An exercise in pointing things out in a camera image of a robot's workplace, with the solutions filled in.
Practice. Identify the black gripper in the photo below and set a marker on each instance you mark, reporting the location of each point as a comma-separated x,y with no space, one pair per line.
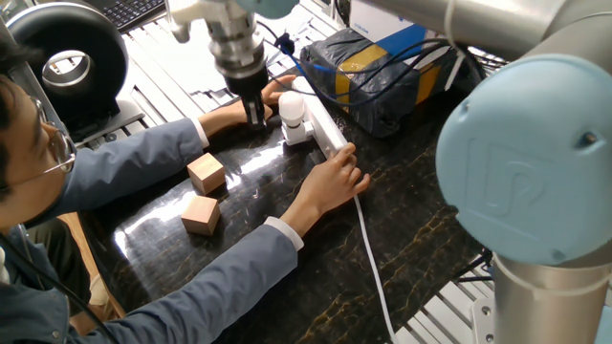
247,86

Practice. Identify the white LED bulb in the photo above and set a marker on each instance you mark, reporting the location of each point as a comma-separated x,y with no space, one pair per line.
291,107

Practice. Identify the white plug-in bulb holder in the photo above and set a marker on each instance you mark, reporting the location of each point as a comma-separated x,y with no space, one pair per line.
294,135

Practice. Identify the white power strip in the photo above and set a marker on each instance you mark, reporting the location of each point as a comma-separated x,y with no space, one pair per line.
327,126

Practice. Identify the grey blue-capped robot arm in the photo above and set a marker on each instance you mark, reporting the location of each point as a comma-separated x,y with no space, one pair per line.
526,157

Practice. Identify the person's left hand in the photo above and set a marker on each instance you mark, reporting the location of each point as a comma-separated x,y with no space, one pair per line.
275,91

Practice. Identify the person's right hand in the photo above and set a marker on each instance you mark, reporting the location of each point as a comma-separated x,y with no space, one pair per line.
330,184

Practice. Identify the wooden cube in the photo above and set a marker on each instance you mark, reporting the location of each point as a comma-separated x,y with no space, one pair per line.
201,217
206,174

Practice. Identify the white paper sheets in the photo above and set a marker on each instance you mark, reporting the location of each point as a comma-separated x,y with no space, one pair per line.
181,67

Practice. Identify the black wrapped package yellow tape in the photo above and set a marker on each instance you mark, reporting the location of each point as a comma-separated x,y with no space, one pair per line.
382,110

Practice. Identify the left arm in blue-grey sleeve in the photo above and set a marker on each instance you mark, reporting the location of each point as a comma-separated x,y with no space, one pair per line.
119,167

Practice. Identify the arm in blue-grey sleeve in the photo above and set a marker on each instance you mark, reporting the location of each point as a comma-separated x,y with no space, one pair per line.
119,167
215,291

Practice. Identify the black keyboard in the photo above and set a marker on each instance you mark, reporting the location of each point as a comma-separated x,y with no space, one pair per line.
134,12

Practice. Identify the white and blue cardboard box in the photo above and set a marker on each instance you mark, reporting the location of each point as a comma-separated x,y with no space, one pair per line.
406,40

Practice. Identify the right arm in blue-grey sleeve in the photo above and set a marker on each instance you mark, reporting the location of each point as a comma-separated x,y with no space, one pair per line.
215,291

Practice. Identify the thin metal-framed eyeglasses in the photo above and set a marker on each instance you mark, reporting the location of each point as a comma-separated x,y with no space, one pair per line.
64,153

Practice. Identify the person's dark-haired head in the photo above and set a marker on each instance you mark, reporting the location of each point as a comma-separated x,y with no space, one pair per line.
19,181

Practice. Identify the person's dark trouser leg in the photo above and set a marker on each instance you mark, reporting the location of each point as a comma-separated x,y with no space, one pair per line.
62,267

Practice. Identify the person's blue-grey jacket torso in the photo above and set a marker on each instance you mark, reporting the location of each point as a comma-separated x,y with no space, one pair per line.
24,306

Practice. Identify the silver robot mounting plate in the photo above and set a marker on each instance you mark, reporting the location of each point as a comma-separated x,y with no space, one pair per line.
482,320

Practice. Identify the aluminium frame post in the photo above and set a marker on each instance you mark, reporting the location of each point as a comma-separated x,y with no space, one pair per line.
31,86

